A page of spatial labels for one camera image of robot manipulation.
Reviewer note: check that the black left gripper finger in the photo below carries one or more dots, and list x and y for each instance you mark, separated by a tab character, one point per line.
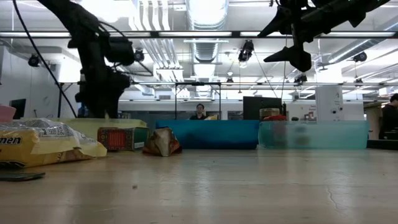
112	109
93	109

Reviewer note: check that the large black computer monitor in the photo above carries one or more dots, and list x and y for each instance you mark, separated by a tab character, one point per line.
262	102

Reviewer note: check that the overhead light frame bar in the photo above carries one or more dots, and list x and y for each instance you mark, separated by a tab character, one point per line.
236	34

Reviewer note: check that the black overhead camera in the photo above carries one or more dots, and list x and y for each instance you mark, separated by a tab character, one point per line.
246	51

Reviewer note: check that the pink bowl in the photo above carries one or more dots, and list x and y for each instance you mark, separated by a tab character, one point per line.
6	113

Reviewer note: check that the ramen pack with grey print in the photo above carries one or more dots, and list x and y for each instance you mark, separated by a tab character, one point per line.
37	143

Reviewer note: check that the yellow translucent plastic bin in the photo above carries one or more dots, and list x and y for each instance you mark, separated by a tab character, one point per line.
130	123

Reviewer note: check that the blue plastic bin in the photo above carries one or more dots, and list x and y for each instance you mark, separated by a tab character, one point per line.
214	133

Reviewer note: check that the green translucent plastic bin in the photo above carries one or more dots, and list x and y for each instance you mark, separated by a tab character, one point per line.
314	135

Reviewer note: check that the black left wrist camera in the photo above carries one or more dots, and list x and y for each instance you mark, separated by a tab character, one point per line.
119	51

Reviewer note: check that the person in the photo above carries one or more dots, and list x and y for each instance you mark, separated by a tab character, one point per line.
199	112
388	118

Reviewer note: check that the brown crumpled sachet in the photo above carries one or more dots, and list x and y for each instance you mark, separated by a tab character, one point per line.
162	142

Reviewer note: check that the small black monitor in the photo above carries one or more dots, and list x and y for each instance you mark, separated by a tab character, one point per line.
18	108

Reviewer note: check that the black ceiling spotlight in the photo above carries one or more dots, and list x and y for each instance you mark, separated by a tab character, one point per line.
360	57
300	79
140	56
34	60

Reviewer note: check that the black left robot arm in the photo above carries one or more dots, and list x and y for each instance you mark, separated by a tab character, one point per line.
71	15

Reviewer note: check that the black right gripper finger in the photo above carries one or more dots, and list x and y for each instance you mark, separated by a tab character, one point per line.
300	59
284	20

